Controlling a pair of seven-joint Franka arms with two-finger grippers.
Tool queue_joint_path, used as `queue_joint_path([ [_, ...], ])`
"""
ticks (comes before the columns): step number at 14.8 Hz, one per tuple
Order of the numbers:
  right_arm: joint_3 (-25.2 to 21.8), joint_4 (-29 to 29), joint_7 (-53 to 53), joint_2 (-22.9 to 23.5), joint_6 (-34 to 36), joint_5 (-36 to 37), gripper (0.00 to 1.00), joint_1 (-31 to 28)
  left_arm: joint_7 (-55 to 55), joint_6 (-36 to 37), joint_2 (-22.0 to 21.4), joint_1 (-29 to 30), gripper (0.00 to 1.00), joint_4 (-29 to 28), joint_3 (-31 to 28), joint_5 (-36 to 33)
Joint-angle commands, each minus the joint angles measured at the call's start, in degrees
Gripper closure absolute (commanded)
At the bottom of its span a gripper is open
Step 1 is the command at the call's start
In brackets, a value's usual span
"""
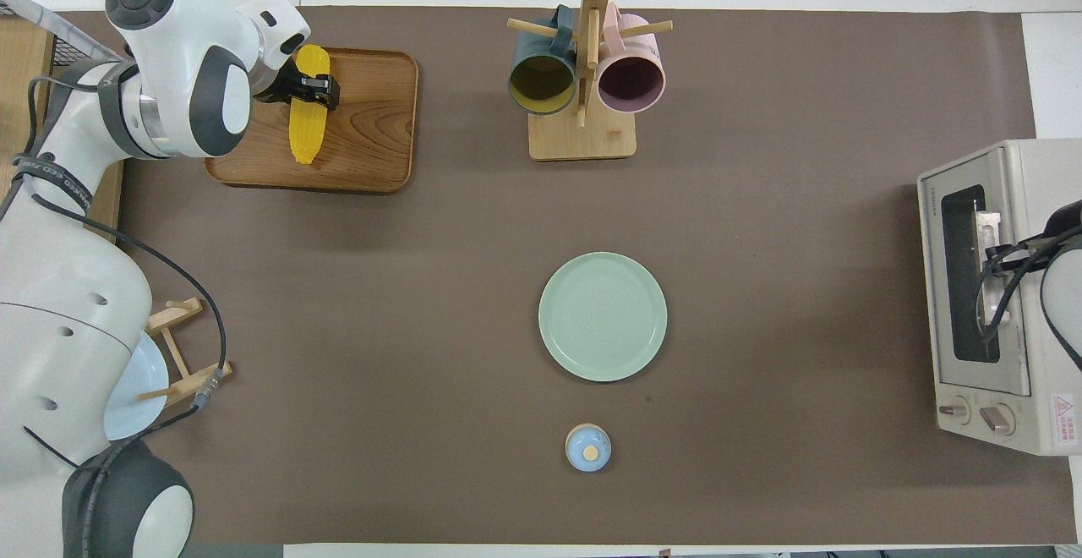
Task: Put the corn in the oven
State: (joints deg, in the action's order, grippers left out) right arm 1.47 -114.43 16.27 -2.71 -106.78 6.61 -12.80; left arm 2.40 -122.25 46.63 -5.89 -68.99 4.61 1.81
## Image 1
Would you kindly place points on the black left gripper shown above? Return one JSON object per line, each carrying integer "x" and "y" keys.
{"x": 292, "y": 84}

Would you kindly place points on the yellow corn cob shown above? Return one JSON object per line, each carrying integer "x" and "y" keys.
{"x": 306, "y": 135}

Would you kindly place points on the pale green round plate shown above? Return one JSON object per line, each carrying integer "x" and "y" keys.
{"x": 602, "y": 317}

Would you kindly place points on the cream toaster oven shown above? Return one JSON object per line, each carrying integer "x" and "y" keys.
{"x": 1048, "y": 406}

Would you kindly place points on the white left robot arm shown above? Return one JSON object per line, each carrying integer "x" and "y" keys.
{"x": 59, "y": 304}

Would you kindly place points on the brown wooden tray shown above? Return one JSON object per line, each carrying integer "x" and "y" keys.
{"x": 372, "y": 135}

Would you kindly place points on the dark blue mug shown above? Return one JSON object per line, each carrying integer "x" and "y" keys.
{"x": 541, "y": 84}

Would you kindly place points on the brown table mat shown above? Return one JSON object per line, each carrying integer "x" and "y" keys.
{"x": 423, "y": 330}

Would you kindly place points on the wooden mug tree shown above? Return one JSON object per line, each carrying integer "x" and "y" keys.
{"x": 583, "y": 139}

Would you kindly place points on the white checked cloth liner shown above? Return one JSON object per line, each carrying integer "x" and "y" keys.
{"x": 51, "y": 21}

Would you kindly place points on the wooden plate rack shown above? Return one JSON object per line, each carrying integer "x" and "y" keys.
{"x": 173, "y": 347}

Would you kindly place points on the pink mug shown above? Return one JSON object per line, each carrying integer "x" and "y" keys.
{"x": 632, "y": 80}

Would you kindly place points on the light wooden shelf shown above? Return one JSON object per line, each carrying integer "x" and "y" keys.
{"x": 17, "y": 93}

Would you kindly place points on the light blue plate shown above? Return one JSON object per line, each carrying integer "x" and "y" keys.
{"x": 139, "y": 397}

